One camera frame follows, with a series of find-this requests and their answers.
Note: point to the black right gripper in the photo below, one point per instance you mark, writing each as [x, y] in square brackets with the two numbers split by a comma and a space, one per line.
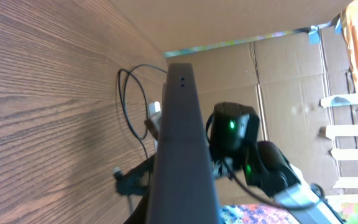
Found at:
[137, 180]

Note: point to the Samsung Galaxy smartphone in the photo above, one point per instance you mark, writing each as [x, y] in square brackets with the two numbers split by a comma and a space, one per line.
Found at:
[182, 189]

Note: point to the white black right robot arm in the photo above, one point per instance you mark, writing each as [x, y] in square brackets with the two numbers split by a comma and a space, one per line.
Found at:
[231, 137]

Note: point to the white charger plug adapter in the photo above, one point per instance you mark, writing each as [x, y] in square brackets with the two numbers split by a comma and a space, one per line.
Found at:
[152, 124]

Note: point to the white power strip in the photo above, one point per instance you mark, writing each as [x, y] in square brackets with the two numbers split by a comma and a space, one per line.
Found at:
[154, 107]

